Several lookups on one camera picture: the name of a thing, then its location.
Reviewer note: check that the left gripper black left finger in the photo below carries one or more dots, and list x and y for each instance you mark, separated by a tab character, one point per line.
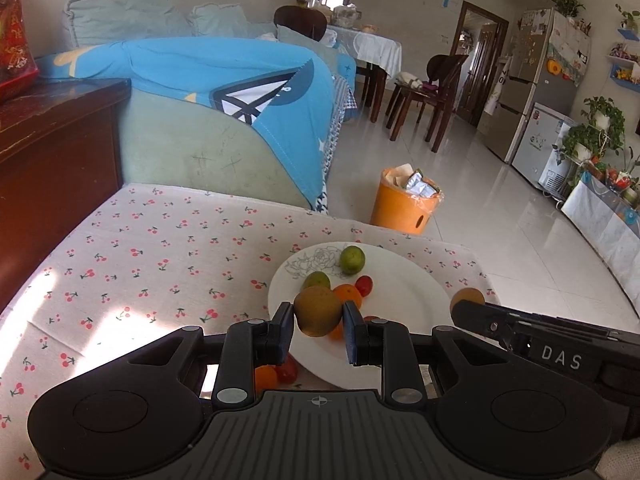
247	345

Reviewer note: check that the cherry print tablecloth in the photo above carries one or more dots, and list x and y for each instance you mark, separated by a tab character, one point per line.
154	258

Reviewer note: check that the green lime fruit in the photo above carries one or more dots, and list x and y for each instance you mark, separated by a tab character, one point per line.
352	260

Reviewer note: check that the small red fruit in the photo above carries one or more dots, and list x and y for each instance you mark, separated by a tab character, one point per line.
364	285

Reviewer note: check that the red snack bag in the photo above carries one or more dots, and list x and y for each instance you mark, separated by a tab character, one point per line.
18	67

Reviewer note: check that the potted plant stand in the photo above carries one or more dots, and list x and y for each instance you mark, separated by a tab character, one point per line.
597	145

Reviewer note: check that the silver refrigerator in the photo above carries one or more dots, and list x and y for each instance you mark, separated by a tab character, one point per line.
548	61

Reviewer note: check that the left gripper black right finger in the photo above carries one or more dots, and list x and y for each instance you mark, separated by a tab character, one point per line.
388	346

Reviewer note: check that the light green cushion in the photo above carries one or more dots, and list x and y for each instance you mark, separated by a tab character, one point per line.
89	23
228	21

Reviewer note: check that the dark chair behind sofa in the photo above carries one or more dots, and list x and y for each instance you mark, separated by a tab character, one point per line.
308	22

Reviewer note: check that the dining table white cloth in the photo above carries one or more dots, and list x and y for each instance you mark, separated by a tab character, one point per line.
383	54

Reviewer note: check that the light green sofa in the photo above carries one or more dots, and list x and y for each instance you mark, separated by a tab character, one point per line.
164	141

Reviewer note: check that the dark wooden chair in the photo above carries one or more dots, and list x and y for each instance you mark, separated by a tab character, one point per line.
438	91

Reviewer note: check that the white chest freezer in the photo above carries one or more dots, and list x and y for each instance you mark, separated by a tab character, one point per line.
538	158

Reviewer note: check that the blue wall shelf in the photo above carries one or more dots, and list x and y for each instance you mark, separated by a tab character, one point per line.
624	59

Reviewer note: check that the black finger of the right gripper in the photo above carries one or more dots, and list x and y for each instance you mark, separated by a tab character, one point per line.
487	320

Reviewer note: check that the dark wooden cabinet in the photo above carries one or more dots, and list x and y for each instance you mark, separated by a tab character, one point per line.
59	161

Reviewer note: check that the orange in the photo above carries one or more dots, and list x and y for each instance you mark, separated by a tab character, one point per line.
265	378
348	292
287	372
338	333

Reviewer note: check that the orange trash bin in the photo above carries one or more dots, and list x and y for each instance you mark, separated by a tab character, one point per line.
405	200

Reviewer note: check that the brown wooden door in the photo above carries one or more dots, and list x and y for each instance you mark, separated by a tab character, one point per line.
480	36

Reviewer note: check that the plant on refrigerator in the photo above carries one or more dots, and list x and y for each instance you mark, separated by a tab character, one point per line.
569	8

